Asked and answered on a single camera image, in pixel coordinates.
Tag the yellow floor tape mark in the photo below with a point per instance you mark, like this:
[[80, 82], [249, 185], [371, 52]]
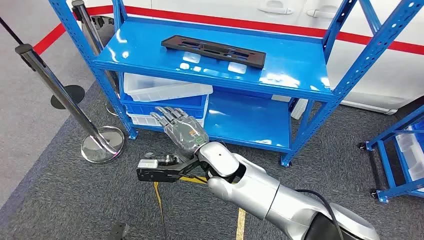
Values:
[[240, 225]]

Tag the chrome stanchion post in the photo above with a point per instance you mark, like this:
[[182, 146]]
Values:
[[49, 78], [86, 24]]

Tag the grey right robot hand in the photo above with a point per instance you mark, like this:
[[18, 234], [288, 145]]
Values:
[[187, 134]]

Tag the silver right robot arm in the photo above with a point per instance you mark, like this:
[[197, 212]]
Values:
[[251, 188]]

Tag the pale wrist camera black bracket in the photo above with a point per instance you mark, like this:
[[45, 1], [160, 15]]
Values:
[[147, 164]]

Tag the small blue wheeled rack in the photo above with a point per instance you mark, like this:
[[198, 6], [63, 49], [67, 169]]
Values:
[[384, 155]]

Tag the black robot foot plate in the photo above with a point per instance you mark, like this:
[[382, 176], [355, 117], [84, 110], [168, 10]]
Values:
[[117, 232]]

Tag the blue metal shelf rack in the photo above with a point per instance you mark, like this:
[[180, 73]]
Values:
[[291, 66]]

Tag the white plastic crate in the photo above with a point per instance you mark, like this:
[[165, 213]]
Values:
[[410, 155], [142, 120], [159, 91]]

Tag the long black plastic part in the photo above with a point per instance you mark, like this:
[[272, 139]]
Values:
[[172, 42]]

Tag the red barrier belt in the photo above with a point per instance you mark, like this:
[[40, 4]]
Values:
[[232, 23]]

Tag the white car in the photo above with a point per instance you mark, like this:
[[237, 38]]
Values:
[[381, 76]]

